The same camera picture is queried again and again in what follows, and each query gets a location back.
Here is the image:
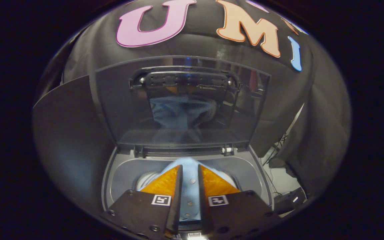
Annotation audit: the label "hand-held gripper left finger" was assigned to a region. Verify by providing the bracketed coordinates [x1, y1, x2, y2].
[107, 164, 183, 239]

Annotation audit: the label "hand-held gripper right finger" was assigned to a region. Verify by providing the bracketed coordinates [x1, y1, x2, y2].
[198, 164, 274, 239]

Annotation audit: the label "light blue garment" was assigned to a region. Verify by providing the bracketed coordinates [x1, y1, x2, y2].
[139, 157, 237, 222]

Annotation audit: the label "grey and white cabinet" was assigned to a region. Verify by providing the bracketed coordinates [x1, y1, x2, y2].
[32, 75, 116, 214]

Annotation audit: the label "black backdrop cloth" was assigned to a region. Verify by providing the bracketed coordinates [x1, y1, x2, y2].
[35, 0, 352, 197]

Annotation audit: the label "black cables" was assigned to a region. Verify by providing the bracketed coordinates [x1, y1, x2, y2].
[262, 133, 289, 167]

